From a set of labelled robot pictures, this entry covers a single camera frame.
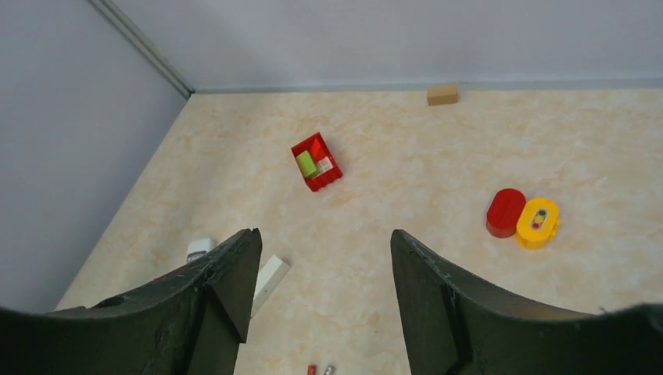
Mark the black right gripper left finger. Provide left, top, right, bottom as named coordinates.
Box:
left=1, top=229, right=262, bottom=374

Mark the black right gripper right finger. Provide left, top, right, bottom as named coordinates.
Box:
left=390, top=230, right=662, bottom=374

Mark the grey remote control with buttons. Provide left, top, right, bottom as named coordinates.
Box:
left=186, top=237, right=216, bottom=263

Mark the red oval toy block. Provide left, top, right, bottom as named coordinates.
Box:
left=486, top=187, right=526, bottom=238

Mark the green cylinder block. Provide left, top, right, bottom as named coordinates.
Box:
left=296, top=150, right=318, bottom=179

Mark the white small block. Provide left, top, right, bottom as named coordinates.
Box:
left=316, top=157, right=334, bottom=174

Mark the red toy bin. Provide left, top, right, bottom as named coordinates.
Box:
left=291, top=132, right=343, bottom=192

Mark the red triangular block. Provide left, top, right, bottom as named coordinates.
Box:
left=309, top=138, right=327, bottom=163

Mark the tan wooden block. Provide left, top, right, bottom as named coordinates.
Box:
left=426, top=84, right=459, bottom=106

